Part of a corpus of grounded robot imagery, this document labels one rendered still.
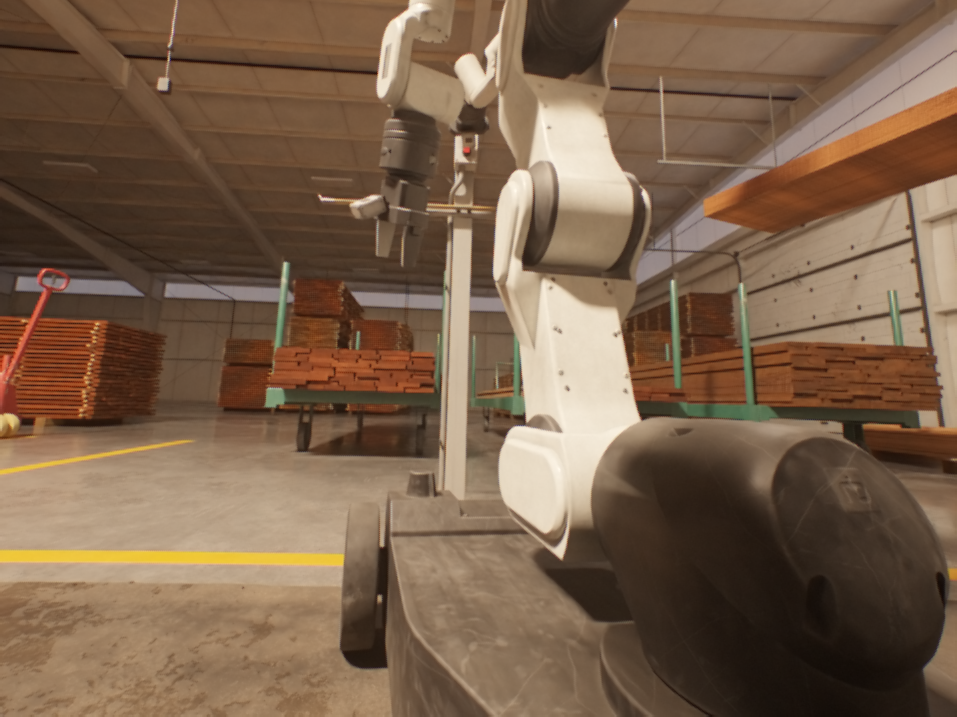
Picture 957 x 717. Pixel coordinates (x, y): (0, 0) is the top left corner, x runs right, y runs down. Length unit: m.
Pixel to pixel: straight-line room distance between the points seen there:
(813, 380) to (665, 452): 3.29
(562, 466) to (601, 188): 0.36
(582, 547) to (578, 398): 0.18
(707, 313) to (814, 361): 8.91
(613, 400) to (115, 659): 0.76
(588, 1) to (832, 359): 3.24
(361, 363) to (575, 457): 2.40
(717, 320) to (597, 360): 11.94
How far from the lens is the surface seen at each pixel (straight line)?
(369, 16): 10.49
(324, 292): 10.84
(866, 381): 3.88
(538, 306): 0.62
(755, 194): 1.32
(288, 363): 2.88
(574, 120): 0.75
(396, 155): 0.72
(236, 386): 11.27
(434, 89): 0.75
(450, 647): 0.45
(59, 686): 0.88
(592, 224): 0.62
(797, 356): 3.60
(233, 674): 0.81
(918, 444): 5.21
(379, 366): 2.76
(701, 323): 12.28
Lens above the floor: 0.38
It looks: 9 degrees up
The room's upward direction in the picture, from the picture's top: 2 degrees clockwise
